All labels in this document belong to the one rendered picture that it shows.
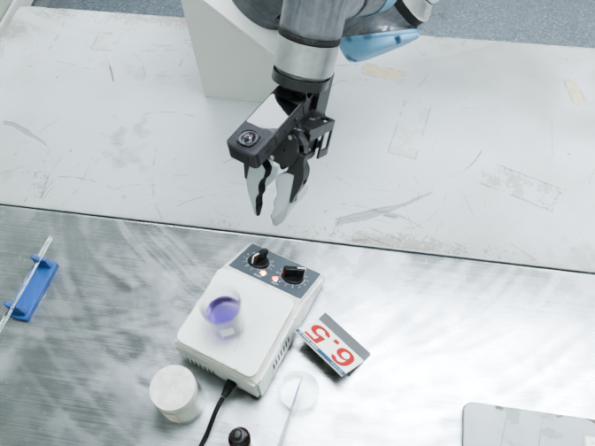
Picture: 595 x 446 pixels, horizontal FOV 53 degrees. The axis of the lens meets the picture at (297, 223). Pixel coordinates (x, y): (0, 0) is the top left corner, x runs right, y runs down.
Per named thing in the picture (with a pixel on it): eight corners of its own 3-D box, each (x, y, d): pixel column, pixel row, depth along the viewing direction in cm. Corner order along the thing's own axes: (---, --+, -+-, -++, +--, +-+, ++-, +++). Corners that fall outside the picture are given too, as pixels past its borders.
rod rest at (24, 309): (41, 259, 95) (31, 249, 92) (59, 265, 95) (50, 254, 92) (9, 317, 91) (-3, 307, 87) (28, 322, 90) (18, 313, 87)
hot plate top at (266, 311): (221, 266, 84) (220, 264, 84) (297, 302, 81) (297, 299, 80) (174, 340, 79) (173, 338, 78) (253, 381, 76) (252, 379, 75)
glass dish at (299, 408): (272, 388, 83) (270, 383, 81) (305, 366, 85) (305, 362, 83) (293, 422, 81) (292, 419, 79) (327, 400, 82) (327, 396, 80)
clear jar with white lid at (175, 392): (187, 372, 85) (174, 354, 78) (215, 402, 83) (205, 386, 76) (154, 404, 83) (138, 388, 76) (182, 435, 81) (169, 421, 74)
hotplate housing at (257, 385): (251, 249, 95) (245, 223, 88) (326, 282, 91) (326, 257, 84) (173, 373, 85) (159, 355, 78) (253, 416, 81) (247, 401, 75)
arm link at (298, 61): (318, 51, 67) (260, 28, 70) (310, 90, 70) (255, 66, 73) (351, 43, 73) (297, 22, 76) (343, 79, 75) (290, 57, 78)
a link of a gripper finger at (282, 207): (311, 220, 86) (319, 160, 81) (287, 235, 81) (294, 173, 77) (293, 213, 87) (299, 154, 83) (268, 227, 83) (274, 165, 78)
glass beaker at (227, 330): (257, 326, 79) (250, 303, 72) (224, 353, 78) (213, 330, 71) (230, 295, 82) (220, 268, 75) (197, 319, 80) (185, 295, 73)
